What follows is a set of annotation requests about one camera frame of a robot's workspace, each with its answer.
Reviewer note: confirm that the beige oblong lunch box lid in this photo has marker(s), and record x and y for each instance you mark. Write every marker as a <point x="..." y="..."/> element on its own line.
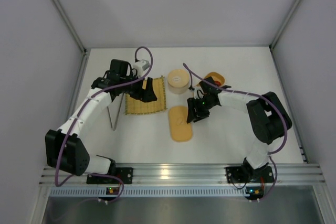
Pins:
<point x="180" y="130"/>

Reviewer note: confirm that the slotted grey cable duct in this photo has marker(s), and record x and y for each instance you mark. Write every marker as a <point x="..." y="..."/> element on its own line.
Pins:
<point x="211" y="191"/>

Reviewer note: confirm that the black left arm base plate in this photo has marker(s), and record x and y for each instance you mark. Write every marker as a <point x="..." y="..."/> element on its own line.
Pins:
<point x="124" y="174"/>

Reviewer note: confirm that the aluminium frame post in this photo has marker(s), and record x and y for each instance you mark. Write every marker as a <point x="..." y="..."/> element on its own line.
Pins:
<point x="65" y="18"/>
<point x="294" y="6"/>

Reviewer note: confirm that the metal tongs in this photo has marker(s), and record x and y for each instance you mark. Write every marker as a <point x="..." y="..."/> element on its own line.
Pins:
<point x="114" y="110"/>

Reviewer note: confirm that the aluminium mounting rail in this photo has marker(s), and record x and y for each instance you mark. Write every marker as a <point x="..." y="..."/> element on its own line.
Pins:
<point x="219" y="174"/>

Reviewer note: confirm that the beige oblong lunch box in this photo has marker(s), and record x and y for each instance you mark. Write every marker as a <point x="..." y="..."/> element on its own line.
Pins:
<point x="216" y="76"/>

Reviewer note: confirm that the round beige lid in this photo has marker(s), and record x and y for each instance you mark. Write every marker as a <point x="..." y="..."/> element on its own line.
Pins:
<point x="178" y="72"/>

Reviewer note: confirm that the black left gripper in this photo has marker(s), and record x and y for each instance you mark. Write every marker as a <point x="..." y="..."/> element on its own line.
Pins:
<point x="140" y="92"/>

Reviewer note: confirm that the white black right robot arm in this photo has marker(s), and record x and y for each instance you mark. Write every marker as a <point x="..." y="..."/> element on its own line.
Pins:
<point x="269" y="121"/>

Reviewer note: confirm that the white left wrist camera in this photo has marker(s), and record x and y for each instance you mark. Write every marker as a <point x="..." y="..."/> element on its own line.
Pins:
<point x="141" y="67"/>

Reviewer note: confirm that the woven bamboo tray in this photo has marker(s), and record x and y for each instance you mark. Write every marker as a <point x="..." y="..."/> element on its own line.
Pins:
<point x="138" y="107"/>

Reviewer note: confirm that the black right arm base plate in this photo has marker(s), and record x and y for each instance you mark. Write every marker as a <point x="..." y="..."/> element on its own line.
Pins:
<point x="240" y="174"/>

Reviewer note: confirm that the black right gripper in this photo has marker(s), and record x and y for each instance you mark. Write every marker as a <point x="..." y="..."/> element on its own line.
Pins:
<point x="199" y="109"/>

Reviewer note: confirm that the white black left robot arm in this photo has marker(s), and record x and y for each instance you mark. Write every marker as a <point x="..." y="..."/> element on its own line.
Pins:
<point x="65" y="147"/>

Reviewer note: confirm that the round metal bowl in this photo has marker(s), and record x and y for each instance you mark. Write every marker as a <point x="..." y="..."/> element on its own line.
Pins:
<point x="177" y="84"/>

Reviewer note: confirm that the left aluminium frame post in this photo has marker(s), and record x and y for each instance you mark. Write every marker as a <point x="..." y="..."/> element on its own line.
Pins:
<point x="65" y="18"/>

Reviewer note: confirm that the right aluminium frame post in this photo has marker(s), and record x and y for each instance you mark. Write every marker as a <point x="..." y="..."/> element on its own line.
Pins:
<point x="294" y="6"/>

